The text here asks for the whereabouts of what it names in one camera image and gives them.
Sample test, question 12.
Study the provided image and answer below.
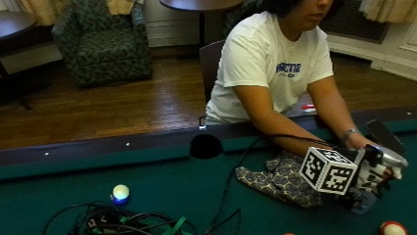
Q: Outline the black flat object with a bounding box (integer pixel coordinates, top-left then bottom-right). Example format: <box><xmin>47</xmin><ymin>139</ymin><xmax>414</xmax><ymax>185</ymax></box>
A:
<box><xmin>364</xmin><ymin>118</ymin><xmax>408</xmax><ymax>156</ymax></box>

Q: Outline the dark wooden side table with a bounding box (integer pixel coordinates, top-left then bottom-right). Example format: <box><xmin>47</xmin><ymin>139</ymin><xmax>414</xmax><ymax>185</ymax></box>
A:
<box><xmin>0</xmin><ymin>11</ymin><xmax>56</xmax><ymax>112</ymax></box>

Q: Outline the green strap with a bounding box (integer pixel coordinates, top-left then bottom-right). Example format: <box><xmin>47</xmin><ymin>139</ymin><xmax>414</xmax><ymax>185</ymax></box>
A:
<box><xmin>125</xmin><ymin>214</ymin><xmax>195</xmax><ymax>235</ymax></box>

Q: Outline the radiator grille cover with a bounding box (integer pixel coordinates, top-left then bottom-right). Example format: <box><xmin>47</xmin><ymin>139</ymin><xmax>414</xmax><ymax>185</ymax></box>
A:
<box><xmin>318</xmin><ymin>0</ymin><xmax>390</xmax><ymax>44</ymax></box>

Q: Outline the green patterned armchair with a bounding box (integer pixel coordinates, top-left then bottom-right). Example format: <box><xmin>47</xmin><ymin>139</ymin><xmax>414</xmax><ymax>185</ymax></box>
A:
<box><xmin>49</xmin><ymin>0</ymin><xmax>153</xmax><ymax>88</ymax></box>

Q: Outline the tangle of black cables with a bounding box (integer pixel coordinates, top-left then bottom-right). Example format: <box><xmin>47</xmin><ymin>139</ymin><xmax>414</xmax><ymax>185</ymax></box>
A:
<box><xmin>41</xmin><ymin>201</ymin><xmax>200</xmax><ymax>235</ymax></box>

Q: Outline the glowing white ball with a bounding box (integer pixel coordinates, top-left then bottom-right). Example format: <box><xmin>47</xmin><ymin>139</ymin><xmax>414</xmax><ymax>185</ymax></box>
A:
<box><xmin>109</xmin><ymin>183</ymin><xmax>132</xmax><ymax>206</ymax></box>

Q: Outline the dark brown chair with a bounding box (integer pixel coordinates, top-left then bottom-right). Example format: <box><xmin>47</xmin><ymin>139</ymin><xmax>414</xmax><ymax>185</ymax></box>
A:
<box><xmin>199</xmin><ymin>39</ymin><xmax>227</xmax><ymax>105</ymax></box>

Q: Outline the black cable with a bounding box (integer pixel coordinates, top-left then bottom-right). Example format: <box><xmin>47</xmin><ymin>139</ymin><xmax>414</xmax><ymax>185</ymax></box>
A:
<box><xmin>204</xmin><ymin>133</ymin><xmax>349</xmax><ymax>235</ymax></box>

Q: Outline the patterned grey cloth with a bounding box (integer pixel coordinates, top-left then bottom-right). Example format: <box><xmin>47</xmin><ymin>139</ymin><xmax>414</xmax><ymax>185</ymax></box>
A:
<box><xmin>235</xmin><ymin>150</ymin><xmax>325</xmax><ymax>210</ymax></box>

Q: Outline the round dark wooden table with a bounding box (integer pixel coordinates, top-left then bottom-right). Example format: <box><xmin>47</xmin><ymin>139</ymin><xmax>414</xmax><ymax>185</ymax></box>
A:
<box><xmin>157</xmin><ymin>0</ymin><xmax>245</xmax><ymax>61</ymax></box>

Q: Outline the the person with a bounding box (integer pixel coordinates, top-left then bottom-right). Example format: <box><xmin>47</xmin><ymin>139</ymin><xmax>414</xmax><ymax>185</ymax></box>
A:
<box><xmin>205</xmin><ymin>0</ymin><xmax>409</xmax><ymax>204</ymax></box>

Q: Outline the blue grey fabric piece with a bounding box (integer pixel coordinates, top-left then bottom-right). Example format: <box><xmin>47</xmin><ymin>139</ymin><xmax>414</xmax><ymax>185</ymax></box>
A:
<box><xmin>341</xmin><ymin>187</ymin><xmax>380</xmax><ymax>215</ymax></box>

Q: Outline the red and white billiard ball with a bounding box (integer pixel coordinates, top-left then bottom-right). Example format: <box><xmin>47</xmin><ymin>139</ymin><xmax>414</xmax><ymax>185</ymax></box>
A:
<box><xmin>378</xmin><ymin>220</ymin><xmax>409</xmax><ymax>235</ymax></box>

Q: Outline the silver wrist bracelet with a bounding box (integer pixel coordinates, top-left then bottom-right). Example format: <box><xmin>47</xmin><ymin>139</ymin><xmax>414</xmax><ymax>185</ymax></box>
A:
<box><xmin>340</xmin><ymin>127</ymin><xmax>364</xmax><ymax>140</ymax></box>

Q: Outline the white printed t-shirt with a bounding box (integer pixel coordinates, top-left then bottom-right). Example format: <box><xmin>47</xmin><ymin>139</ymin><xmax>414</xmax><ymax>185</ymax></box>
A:
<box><xmin>205</xmin><ymin>10</ymin><xmax>334</xmax><ymax>126</ymax></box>

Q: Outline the silver grey handheld object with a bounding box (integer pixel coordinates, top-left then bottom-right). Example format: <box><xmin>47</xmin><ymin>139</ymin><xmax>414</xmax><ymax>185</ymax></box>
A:
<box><xmin>369</xmin><ymin>143</ymin><xmax>409</xmax><ymax>169</ymax></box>

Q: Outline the white cube with black markers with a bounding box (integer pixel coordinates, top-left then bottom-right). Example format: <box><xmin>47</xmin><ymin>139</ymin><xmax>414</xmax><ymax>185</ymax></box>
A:
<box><xmin>298</xmin><ymin>146</ymin><xmax>360</xmax><ymax>196</ymax></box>

